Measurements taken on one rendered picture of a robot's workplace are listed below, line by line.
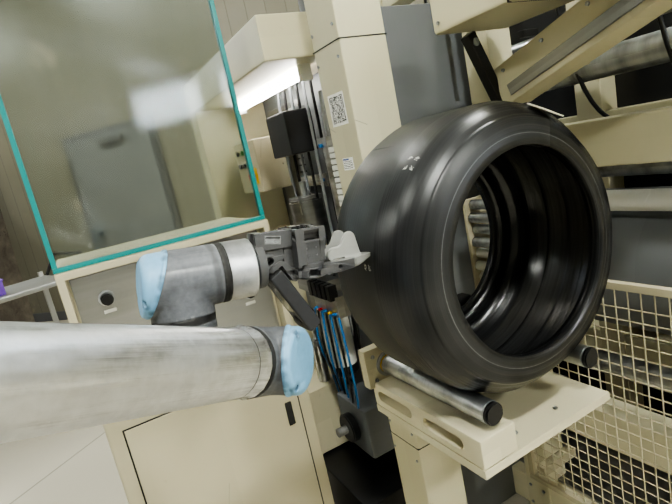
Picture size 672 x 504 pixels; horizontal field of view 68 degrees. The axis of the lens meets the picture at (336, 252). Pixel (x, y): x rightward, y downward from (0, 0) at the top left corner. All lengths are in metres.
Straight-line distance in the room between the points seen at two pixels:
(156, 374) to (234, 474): 1.12
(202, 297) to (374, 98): 0.68
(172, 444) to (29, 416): 1.09
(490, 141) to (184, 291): 0.55
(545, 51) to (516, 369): 0.71
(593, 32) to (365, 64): 0.47
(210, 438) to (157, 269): 0.87
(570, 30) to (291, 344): 0.91
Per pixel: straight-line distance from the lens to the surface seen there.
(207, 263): 0.72
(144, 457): 1.49
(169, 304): 0.72
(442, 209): 0.82
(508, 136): 0.92
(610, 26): 1.21
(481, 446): 0.99
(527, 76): 1.32
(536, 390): 1.26
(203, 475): 1.55
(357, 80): 1.20
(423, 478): 1.48
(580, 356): 1.16
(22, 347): 0.41
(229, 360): 0.55
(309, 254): 0.79
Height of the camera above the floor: 1.42
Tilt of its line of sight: 11 degrees down
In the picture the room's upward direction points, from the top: 12 degrees counter-clockwise
